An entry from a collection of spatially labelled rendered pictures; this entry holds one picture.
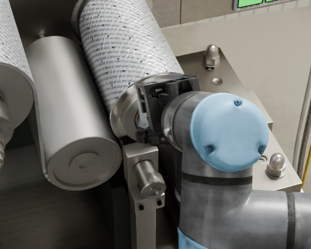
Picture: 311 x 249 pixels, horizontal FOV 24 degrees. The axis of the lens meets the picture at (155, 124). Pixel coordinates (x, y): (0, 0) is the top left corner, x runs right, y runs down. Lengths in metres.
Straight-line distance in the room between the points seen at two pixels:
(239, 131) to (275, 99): 2.26
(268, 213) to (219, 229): 0.05
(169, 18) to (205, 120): 0.73
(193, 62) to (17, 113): 0.58
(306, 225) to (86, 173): 0.48
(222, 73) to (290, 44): 1.77
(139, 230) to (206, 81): 0.39
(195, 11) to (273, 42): 1.83
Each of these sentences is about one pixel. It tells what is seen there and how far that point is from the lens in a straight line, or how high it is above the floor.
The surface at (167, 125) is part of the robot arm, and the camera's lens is 0.83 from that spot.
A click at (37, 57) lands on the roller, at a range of 1.24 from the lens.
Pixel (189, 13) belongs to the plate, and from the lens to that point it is 1.43.
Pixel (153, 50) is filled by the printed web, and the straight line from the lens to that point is 1.11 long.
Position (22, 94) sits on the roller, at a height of 1.34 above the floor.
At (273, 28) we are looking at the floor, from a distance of 3.32.
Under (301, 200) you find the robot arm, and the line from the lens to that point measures 0.76.
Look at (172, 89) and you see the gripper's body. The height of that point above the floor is 1.44.
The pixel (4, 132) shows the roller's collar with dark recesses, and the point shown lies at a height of 1.33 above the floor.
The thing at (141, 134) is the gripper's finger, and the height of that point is 1.33.
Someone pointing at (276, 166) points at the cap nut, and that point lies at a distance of 1.29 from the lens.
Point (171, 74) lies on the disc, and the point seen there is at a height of 1.32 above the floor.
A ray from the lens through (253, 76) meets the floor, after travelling 3.06.
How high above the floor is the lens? 2.01
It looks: 45 degrees down
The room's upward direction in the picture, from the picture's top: straight up
